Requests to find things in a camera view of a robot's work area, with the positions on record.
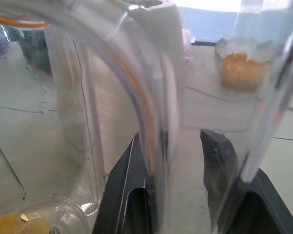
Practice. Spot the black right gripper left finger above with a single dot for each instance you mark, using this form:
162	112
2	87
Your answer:
117	195

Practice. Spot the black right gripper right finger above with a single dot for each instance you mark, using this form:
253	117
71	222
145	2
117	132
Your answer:
219	156

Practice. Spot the clear plastic blender jar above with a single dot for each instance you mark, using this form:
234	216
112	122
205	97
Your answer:
70	102

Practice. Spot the small clear glass bowl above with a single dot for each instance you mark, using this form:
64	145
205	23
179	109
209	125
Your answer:
244	48

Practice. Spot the black gloves bundle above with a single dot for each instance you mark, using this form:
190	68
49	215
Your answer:
36	51

